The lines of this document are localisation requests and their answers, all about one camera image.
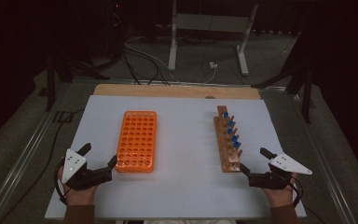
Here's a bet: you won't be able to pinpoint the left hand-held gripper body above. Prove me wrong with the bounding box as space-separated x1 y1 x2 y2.
61 148 113 191

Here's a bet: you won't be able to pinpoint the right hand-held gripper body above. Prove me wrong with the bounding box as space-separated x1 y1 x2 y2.
247 153 313 191

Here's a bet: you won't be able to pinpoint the orange test tube rack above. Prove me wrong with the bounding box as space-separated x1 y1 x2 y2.
115 110 158 174

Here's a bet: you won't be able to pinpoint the wooden test tube rack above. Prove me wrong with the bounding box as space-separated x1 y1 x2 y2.
213 105 244 174

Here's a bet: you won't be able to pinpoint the person's right hand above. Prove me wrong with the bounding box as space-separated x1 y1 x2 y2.
261 173 299 209

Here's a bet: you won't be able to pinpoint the person's left hand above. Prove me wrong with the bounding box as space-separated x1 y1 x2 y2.
57 168 99 207

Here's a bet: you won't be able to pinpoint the white table mat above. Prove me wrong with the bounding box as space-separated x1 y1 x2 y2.
44 94 308 221

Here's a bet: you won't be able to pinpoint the black stand legs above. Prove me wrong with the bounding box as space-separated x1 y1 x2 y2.
45 52 111 112
251 31 316 124

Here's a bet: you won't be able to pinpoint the dark equipment rack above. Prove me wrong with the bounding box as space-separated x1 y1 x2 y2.
83 0 129 64

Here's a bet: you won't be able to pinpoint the grey metal stand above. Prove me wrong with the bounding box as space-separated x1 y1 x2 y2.
167 0 259 77

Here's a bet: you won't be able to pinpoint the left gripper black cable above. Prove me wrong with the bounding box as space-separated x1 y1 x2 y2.
53 161 68 206

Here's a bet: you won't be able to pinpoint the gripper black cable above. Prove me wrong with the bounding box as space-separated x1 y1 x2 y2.
287 178 305 208
53 161 68 206

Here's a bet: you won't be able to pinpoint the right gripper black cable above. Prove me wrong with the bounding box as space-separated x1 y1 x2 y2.
287 178 305 208

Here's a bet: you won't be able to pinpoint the thin black floor cable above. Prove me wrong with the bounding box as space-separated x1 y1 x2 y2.
0 108 87 224

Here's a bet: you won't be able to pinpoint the metal floor rail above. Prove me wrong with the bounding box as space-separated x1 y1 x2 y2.
288 91 358 224
0 82 73 224
71 77 288 92

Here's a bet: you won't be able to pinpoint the white plug cable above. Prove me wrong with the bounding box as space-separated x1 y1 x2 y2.
202 66 218 85

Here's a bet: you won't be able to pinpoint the long white floor cable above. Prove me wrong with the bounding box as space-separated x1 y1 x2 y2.
123 41 181 83

